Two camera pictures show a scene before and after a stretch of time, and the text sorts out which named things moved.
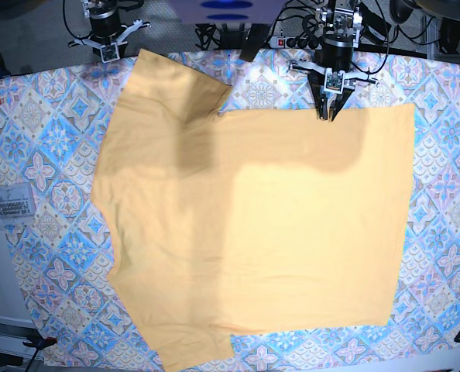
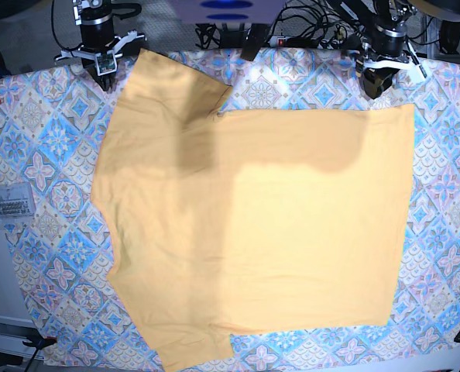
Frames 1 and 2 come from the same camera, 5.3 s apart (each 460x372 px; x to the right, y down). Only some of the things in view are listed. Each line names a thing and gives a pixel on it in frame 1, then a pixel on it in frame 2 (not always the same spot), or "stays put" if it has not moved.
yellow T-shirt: (220, 222) stays put
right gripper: (333, 65) → (388, 51)
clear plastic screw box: (12, 202) stays put
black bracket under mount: (257, 37) stays put
